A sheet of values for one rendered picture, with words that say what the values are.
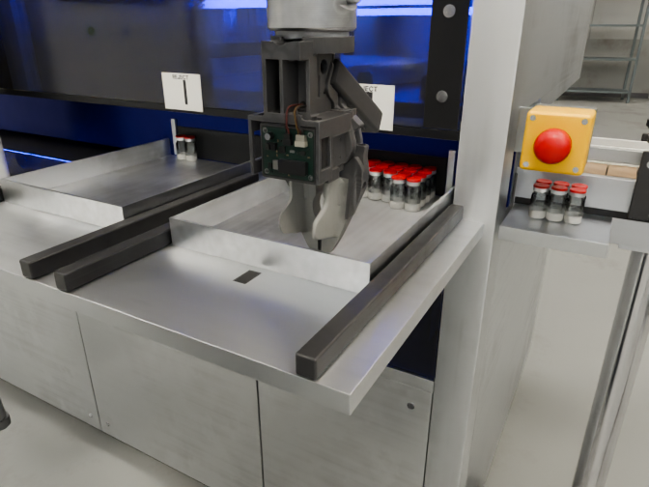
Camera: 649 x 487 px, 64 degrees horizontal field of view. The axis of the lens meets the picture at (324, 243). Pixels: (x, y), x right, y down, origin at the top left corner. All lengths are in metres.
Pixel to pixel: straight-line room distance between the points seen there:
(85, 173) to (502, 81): 0.68
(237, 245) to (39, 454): 1.29
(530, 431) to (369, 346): 1.35
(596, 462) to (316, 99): 0.83
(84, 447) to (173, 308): 1.26
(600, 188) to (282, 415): 0.70
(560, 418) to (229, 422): 1.06
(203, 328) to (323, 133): 0.20
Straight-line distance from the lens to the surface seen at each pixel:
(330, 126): 0.44
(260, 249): 0.56
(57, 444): 1.79
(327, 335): 0.41
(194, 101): 0.92
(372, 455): 1.03
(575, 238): 0.72
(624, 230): 0.82
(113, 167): 1.02
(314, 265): 0.53
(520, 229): 0.72
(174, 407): 1.32
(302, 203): 0.51
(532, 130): 0.68
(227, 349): 0.44
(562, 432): 1.80
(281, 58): 0.43
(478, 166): 0.71
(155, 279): 0.57
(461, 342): 0.81
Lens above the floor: 1.13
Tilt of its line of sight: 23 degrees down
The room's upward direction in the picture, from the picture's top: straight up
